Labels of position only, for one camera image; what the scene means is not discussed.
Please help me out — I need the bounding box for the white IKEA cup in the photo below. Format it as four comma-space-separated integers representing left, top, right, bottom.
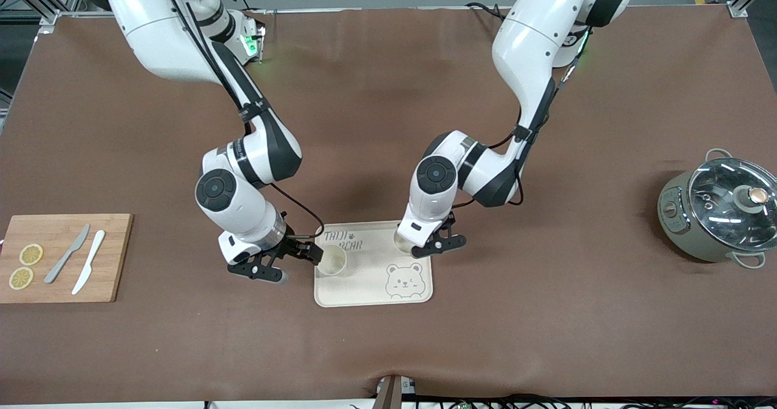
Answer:
393, 227, 421, 255
316, 244, 348, 276

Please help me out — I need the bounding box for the cream bear print tray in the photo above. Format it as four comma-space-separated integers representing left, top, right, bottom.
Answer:
314, 220, 434, 308

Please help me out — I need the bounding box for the wooden cutting board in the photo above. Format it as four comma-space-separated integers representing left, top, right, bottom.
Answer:
0, 214, 134, 304

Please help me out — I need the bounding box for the white plastic knife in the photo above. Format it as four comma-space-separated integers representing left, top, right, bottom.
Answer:
72, 230, 106, 296

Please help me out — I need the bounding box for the grey plastic knife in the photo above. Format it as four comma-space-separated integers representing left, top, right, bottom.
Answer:
44, 224, 90, 285

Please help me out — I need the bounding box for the green electric cooking pot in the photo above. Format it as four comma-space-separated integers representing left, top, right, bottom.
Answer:
657, 148, 777, 270

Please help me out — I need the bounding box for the glass pot lid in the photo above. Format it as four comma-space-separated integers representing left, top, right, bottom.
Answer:
688, 157, 777, 253

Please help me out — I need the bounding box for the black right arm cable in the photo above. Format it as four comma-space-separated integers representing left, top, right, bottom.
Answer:
158, 0, 326, 240

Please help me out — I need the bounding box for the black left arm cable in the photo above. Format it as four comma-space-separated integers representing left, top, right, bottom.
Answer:
460, 28, 594, 208

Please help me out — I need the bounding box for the metal table edge bracket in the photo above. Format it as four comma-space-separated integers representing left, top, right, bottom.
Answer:
375, 374, 418, 409

